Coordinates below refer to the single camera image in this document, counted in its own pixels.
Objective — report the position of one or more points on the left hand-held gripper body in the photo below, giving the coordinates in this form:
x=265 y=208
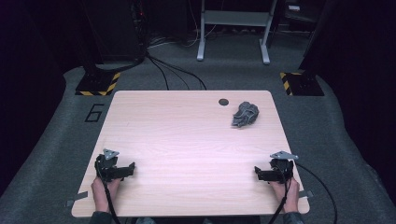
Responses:
x=107 y=168

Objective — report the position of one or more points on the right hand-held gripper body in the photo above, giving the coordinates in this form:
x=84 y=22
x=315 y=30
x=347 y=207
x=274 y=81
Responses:
x=282 y=168

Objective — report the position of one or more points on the grey towel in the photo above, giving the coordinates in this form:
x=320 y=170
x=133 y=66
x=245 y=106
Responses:
x=245 y=114

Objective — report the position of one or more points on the person's left hand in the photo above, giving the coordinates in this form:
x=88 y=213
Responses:
x=100 y=194

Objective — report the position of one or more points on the person's right hand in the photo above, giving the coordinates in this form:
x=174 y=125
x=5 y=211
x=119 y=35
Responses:
x=291 y=197

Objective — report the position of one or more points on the grey tape strip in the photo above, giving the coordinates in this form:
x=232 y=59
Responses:
x=77 y=197
x=306 y=194

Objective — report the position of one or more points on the black yellow striped stand base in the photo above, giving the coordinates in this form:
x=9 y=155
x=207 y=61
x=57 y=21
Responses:
x=303 y=84
x=96 y=84

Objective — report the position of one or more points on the dark curtain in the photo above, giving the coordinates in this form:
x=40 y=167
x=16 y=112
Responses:
x=364 y=77
x=25 y=77

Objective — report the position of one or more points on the black cabinet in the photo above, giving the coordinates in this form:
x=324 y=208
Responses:
x=115 y=28

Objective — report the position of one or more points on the dark box with white label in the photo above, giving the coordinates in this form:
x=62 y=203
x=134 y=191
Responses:
x=295 y=9

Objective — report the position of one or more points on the white metal stand frame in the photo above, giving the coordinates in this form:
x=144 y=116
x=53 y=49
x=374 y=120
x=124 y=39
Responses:
x=233 y=18

